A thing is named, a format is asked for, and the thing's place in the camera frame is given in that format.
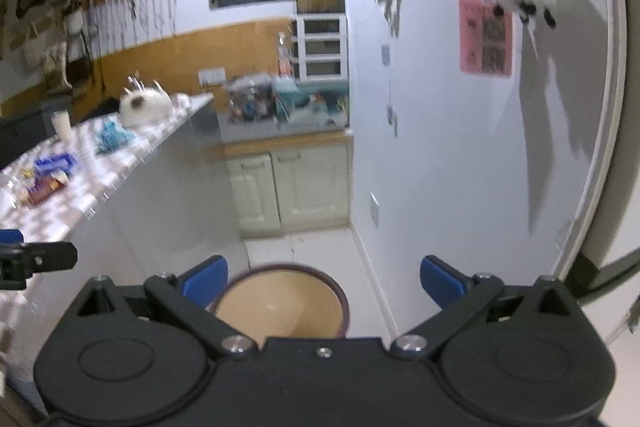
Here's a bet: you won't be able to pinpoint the blue snack packet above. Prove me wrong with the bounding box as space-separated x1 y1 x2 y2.
34 153 79 178

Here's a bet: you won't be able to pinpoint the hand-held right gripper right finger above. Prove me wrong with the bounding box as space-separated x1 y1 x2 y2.
391 255 581 360

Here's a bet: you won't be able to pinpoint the teal wrapper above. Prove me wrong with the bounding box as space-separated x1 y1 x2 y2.
96 117 137 156

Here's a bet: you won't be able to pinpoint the white drawer unit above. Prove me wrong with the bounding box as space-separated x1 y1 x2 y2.
292 13 349 82

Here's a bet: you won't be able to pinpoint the black case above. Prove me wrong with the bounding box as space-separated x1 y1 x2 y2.
0 116 57 168

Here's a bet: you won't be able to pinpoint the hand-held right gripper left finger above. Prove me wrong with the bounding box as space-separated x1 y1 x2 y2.
74 255 251 358

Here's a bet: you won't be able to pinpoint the grey metal counter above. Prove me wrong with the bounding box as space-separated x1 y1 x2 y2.
15 99 251 313

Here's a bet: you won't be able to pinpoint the beige bin with brown rim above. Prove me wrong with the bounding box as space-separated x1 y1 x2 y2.
212 262 351 351

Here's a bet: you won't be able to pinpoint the hanging photo mobile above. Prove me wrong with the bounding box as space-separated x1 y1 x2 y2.
380 41 402 138

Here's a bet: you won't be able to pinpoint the pink wall poster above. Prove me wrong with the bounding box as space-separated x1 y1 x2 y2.
459 0 514 79

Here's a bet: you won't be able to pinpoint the cream cabinet with countertop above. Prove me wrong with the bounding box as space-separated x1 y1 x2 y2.
217 112 354 239

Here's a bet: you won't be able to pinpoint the pink drink bottle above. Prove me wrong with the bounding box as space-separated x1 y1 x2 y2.
277 32 296 80

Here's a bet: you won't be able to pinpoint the cluttered dish rack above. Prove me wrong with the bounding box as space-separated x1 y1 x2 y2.
274 79 350 128

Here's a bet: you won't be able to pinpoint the brown snack packet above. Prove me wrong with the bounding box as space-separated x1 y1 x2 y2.
25 172 69 207

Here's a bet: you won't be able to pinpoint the hanging tote bags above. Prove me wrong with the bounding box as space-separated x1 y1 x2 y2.
21 26 97 94

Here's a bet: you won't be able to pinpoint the white cat-shaped ceramic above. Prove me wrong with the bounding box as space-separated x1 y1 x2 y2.
119 79 173 126

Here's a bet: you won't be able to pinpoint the white power socket strip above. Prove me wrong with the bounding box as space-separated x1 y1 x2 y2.
198 68 227 87

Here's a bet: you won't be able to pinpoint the white cup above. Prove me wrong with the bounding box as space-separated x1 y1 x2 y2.
51 110 74 140

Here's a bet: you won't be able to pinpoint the clear storage box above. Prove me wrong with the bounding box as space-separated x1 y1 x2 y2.
227 74 279 124

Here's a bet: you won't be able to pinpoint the white door frame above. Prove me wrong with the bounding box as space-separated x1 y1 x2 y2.
554 0 640 299

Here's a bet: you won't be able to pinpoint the checkered tablecloth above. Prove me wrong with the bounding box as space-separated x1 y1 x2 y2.
0 93 216 358

